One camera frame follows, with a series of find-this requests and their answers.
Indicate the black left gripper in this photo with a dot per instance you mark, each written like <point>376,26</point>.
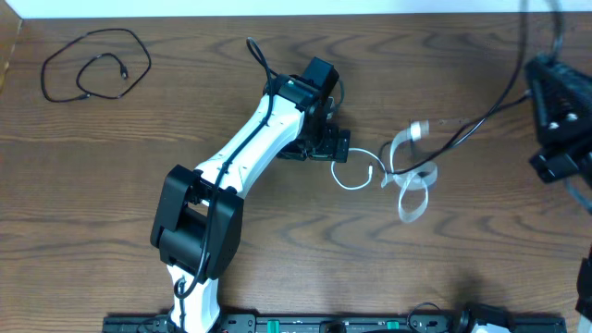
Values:
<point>329,152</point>

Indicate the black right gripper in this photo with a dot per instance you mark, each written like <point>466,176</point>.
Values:
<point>567,128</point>

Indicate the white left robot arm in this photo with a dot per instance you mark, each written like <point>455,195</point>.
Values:
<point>197,225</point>

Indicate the cardboard panel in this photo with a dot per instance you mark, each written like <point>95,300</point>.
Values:
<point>10,25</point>

